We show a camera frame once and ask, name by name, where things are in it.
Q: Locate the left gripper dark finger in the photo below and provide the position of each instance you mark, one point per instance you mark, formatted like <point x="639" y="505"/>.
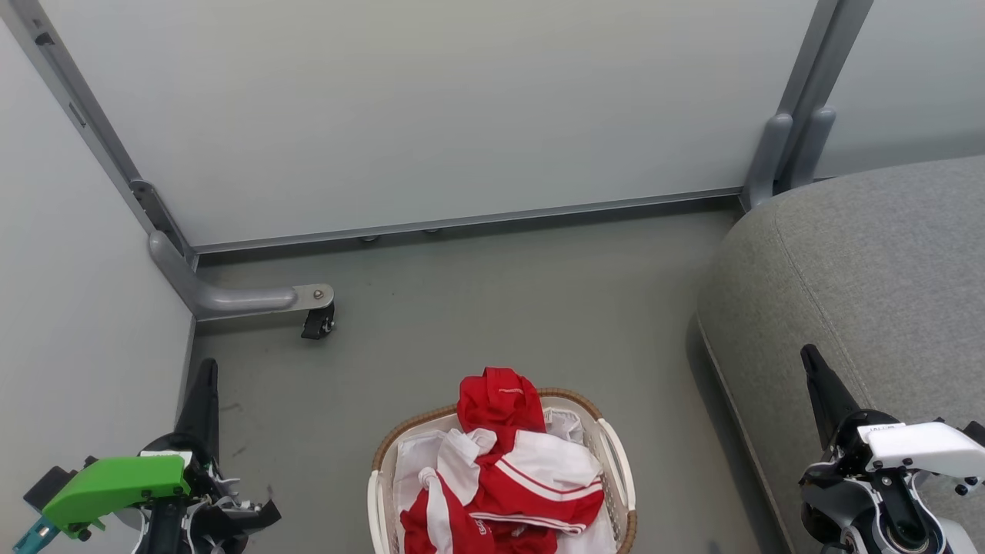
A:
<point x="204" y="408"/>

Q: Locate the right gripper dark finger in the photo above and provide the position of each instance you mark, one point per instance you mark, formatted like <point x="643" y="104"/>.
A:
<point x="827" y="396"/>

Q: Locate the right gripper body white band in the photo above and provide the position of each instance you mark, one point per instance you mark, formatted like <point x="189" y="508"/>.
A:
<point x="916" y="446"/>

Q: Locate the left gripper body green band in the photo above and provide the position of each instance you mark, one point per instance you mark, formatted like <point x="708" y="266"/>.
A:
<point x="115" y="481"/>

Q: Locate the red and white clothes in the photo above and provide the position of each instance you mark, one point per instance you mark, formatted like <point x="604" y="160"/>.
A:
<point x="500" y="408"/>

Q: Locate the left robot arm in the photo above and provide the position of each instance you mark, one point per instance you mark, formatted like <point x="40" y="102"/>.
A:
<point x="165" y="535"/>

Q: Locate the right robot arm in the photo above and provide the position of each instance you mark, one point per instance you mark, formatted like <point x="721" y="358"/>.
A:
<point x="908" y="538"/>

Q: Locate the grey fabric sofa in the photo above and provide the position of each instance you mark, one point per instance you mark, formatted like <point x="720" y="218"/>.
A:
<point x="869" y="292"/>

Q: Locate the grey metal partition leg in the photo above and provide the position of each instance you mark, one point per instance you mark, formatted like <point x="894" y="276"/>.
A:
<point x="231" y="298"/>

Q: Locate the black caster wheel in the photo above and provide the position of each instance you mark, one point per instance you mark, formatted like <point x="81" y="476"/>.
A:
<point x="317" y="323"/>

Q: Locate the white laundry basket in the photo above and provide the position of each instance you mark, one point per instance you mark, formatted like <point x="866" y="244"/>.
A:
<point x="612" y="477"/>

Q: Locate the grey curved partition foot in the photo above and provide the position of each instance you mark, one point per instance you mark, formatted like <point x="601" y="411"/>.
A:
<point x="812" y="146"/>
<point x="769" y="161"/>

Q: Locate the dark grey partition hinge bracket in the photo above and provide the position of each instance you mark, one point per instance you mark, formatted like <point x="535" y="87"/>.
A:
<point x="158" y="215"/>

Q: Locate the grey partition base rail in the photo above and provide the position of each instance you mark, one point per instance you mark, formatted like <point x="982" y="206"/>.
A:
<point x="462" y="221"/>

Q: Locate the plain grey partition post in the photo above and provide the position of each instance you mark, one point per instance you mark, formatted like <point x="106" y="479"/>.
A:
<point x="819" y="69"/>

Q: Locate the grey partition post with slots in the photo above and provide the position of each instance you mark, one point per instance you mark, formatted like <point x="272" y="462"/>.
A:
<point x="77" y="100"/>

